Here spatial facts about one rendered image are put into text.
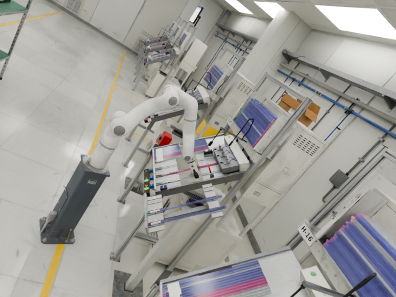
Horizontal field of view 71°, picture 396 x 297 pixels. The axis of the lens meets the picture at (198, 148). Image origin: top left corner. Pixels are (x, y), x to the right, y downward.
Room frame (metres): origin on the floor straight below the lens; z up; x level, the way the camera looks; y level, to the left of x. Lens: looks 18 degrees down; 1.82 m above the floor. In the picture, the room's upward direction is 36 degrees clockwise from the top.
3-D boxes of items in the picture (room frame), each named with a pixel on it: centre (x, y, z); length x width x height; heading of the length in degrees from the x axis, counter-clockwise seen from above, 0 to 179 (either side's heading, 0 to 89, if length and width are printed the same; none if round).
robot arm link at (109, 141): (1.74, 0.54, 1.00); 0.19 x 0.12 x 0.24; 28
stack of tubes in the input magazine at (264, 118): (2.32, -0.28, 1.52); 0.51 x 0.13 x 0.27; 25
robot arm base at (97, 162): (1.71, 0.52, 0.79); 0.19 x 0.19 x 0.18
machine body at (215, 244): (2.43, -0.37, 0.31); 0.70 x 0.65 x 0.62; 25
